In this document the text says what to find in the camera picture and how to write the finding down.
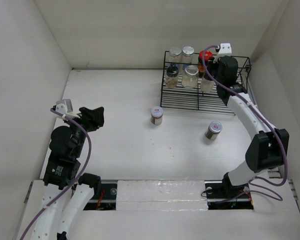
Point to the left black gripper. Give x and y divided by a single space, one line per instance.
94 118

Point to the metal mounting rail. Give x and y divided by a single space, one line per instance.
105 200

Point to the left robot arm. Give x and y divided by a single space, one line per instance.
67 188

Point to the glass jar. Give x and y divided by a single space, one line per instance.
190 77

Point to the white lid dark jar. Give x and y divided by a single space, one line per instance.
156 115

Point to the black cap white bottle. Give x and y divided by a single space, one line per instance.
207 84

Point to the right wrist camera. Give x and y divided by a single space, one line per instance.
222 50

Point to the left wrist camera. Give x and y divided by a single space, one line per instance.
63 109

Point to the silver lid spice shaker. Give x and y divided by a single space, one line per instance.
174 56

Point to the black cap beige bottle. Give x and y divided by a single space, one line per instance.
171 76

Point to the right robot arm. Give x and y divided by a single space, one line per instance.
269 145

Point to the black wire rack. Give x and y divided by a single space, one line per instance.
193 98

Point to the red lid sauce jar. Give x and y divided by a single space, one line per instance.
203 58

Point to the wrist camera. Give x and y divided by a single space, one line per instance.
63 109
222 50

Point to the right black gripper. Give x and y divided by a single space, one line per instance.
213 63

